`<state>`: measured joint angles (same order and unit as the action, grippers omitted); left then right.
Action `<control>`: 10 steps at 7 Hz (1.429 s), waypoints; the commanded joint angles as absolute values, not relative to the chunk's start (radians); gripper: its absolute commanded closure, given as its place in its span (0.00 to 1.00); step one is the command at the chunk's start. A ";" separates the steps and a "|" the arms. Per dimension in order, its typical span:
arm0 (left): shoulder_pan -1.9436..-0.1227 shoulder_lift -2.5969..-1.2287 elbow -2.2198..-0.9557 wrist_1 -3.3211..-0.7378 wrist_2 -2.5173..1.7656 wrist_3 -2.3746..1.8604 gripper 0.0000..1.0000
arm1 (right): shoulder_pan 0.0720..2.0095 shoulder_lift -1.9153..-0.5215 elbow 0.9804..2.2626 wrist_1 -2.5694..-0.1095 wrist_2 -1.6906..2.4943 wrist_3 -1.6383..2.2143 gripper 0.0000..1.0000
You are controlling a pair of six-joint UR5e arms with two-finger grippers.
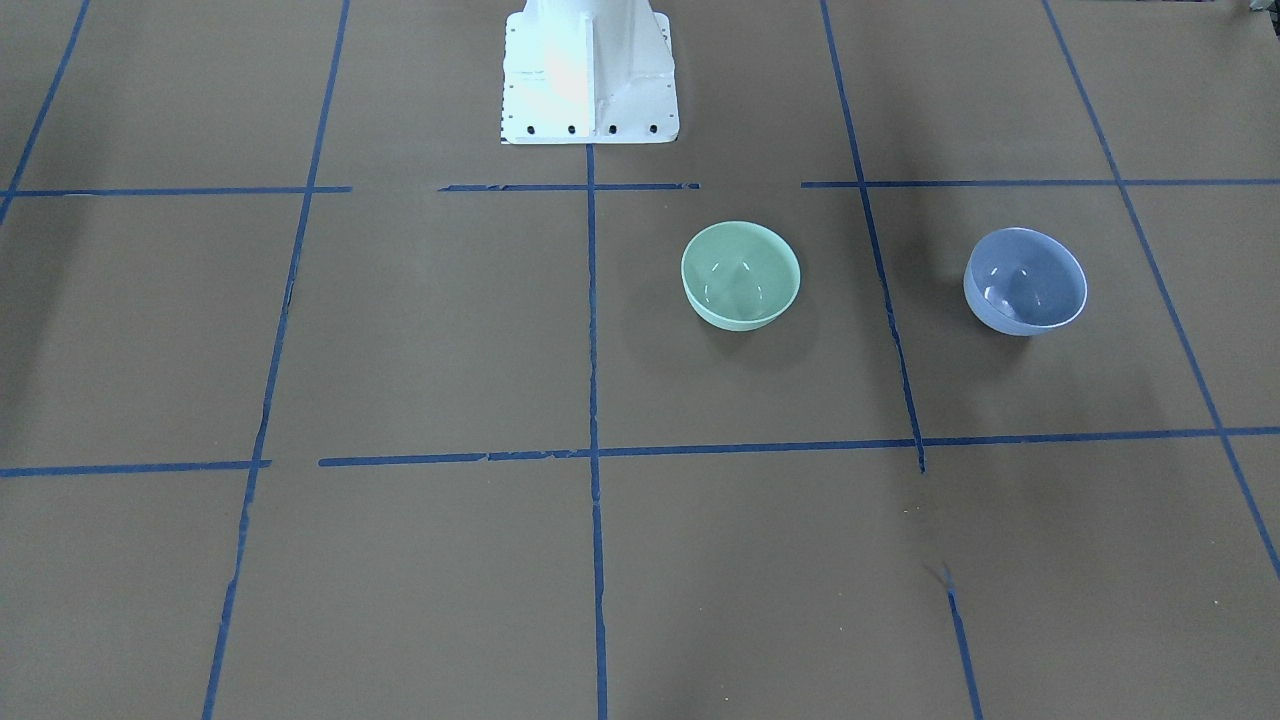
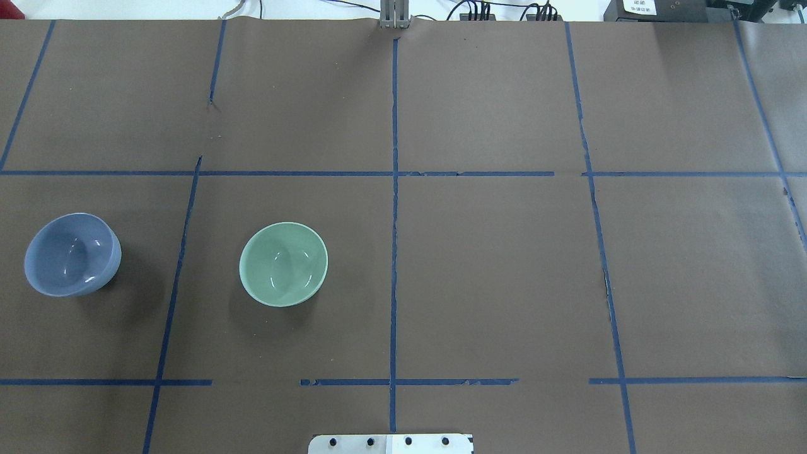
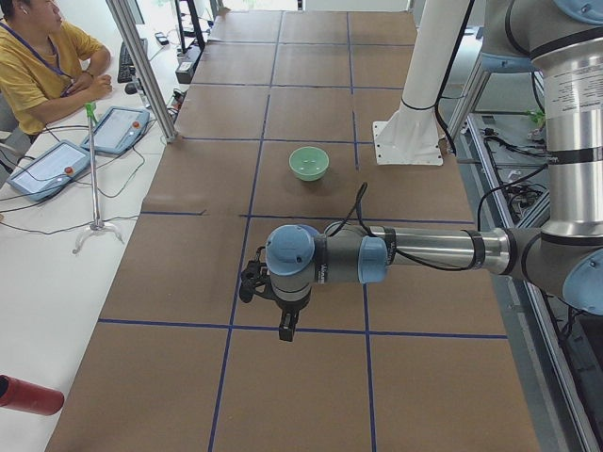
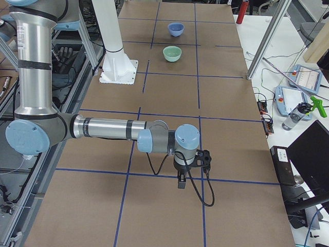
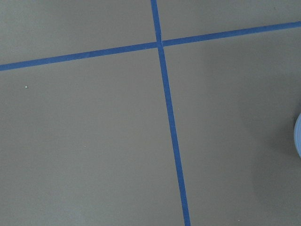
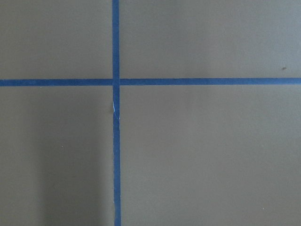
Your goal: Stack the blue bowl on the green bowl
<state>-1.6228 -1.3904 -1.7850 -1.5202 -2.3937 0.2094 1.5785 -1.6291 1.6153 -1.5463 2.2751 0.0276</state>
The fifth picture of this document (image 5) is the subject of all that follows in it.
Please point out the brown paper table cover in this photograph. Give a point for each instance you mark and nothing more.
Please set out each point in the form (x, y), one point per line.
(149, 112)

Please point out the blue bowl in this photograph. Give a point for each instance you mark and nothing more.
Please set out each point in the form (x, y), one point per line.
(297, 135)

